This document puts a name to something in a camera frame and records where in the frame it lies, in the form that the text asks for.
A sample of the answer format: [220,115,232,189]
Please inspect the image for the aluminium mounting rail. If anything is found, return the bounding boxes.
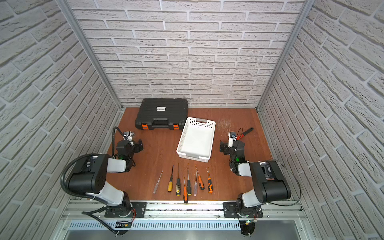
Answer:
[61,200,307,221]

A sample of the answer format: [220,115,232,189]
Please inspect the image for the black corrugated cable hose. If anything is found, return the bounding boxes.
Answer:
[59,126,127,236]

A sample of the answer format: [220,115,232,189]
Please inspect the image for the orange black handle screwdriver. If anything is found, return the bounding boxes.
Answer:
[207,168,213,194]

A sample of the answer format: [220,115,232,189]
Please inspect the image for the clear pink handle screwdriver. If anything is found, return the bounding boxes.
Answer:
[194,171,198,197]

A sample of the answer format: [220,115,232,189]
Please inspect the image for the small black clear object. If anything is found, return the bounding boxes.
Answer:
[123,131,135,142]

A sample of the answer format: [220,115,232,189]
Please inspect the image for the black yellow handle screwdriver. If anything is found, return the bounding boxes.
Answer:
[176,164,181,196]

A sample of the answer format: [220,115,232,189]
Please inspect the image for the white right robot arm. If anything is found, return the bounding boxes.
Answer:
[220,141,291,217]

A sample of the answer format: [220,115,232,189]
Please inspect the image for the black green handle screwdriver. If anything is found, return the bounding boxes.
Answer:
[187,168,192,196]

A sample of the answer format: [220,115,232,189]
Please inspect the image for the orange grey handle screwdriver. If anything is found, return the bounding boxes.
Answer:
[195,167,205,191]

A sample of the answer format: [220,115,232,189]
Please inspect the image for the red pipe wrench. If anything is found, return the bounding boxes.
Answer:
[237,128,254,141]

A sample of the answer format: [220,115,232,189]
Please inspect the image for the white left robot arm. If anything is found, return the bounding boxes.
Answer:
[60,140,144,218]

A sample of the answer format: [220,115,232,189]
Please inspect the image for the long orange handle screwdriver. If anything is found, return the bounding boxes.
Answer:
[183,176,188,203]

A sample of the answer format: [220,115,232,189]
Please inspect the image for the white perforated plastic bin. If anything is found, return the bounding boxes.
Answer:
[177,117,216,163]

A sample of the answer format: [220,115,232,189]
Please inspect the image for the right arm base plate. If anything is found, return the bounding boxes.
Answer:
[223,202,264,219]

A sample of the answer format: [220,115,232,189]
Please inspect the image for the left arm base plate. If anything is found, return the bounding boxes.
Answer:
[105,202,147,218]

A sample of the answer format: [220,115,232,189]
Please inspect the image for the black plastic tool case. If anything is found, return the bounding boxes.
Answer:
[135,98,188,130]

